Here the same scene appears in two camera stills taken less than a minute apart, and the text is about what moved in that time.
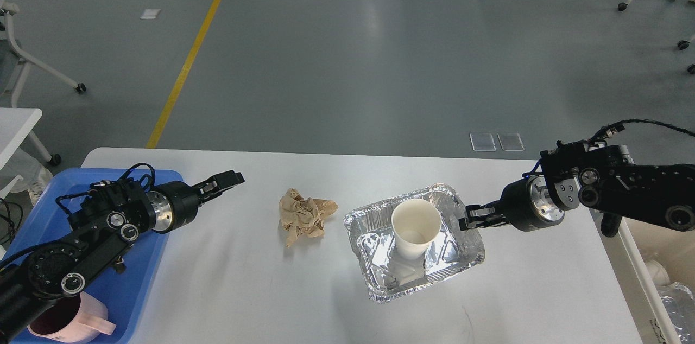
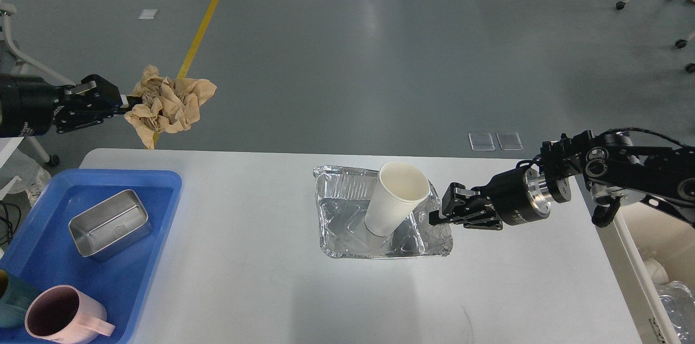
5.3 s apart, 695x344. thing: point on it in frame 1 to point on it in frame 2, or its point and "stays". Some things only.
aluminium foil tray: (386, 273) to (343, 197)
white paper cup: (416, 222) to (399, 187)
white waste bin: (642, 258) stays
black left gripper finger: (211, 195) to (69, 119)
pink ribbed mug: (76, 317) stays
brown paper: (299, 216) to (162, 103)
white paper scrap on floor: (150, 13) stays
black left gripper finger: (216, 185) to (94, 89)
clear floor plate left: (482, 142) stays
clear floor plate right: (510, 141) stays
